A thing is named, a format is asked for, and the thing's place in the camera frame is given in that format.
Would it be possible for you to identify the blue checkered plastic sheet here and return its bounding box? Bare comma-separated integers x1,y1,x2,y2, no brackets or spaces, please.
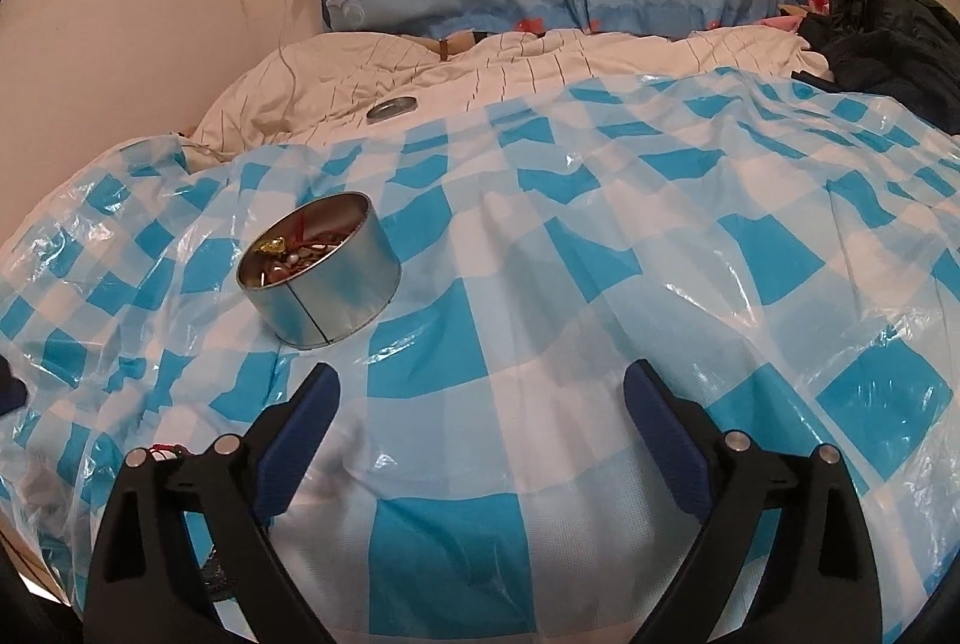
0,67,960,644

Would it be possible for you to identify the thin white cable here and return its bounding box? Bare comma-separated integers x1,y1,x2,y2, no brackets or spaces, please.
276,0,302,91

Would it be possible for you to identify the dark jacket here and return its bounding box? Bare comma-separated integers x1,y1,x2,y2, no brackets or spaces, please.
795,0,960,136

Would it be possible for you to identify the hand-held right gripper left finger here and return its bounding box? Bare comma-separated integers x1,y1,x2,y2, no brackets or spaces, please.
81,361,342,644

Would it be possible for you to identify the round metal tin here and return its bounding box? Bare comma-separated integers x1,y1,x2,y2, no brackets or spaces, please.
237,192,401,347

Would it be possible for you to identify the mixed jewelry pile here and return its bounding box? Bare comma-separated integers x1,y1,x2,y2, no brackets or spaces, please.
251,205,362,287

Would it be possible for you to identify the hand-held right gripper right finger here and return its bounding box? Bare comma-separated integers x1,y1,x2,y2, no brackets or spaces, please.
622,359,884,644

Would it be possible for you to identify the tan object with dark band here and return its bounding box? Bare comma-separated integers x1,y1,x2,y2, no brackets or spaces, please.
409,31,488,62

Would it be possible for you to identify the white striped quilt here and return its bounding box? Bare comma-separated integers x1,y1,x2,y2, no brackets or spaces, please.
195,28,833,165

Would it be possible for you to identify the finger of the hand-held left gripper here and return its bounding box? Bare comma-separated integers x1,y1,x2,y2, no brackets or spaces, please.
0,359,28,414

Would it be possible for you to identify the round metal tin lid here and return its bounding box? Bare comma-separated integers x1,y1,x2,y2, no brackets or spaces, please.
366,97,416,122

